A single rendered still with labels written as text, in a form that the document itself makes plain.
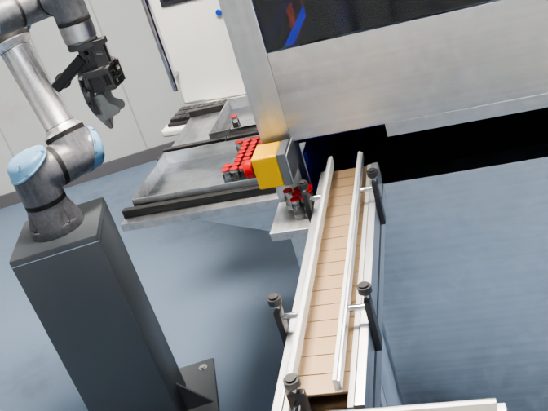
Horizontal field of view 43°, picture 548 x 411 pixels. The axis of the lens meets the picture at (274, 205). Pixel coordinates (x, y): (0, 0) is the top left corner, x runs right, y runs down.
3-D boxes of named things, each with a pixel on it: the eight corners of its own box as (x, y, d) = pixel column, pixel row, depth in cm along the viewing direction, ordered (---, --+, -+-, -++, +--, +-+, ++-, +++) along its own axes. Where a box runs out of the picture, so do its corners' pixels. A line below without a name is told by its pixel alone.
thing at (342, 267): (323, 209, 153) (306, 145, 146) (393, 197, 149) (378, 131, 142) (277, 461, 95) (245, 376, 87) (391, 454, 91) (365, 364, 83)
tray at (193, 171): (285, 142, 182) (281, 130, 180) (268, 190, 160) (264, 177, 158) (167, 164, 191) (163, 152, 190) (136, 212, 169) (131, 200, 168)
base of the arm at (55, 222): (28, 248, 190) (12, 217, 186) (37, 223, 204) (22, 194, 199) (81, 231, 190) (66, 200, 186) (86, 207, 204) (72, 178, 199)
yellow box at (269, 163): (298, 169, 147) (289, 138, 143) (293, 184, 141) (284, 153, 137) (263, 174, 149) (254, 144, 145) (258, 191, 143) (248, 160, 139)
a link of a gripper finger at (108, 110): (125, 130, 161) (110, 93, 157) (102, 134, 163) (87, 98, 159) (129, 124, 164) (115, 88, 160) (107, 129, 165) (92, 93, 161)
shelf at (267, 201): (339, 87, 213) (338, 81, 213) (316, 200, 154) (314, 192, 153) (196, 117, 226) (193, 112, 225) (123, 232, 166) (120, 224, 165)
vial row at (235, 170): (256, 152, 180) (251, 137, 178) (242, 186, 165) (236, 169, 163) (248, 154, 181) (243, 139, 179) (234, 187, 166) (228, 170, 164)
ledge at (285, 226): (342, 200, 150) (340, 192, 150) (338, 232, 139) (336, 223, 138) (280, 209, 154) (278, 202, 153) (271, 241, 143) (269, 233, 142)
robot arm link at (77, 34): (52, 31, 151) (68, 20, 158) (60, 50, 153) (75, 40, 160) (82, 23, 149) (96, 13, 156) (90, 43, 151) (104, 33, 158)
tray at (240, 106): (337, 87, 208) (333, 77, 207) (329, 121, 186) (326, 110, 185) (231, 109, 217) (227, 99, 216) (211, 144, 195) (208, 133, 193)
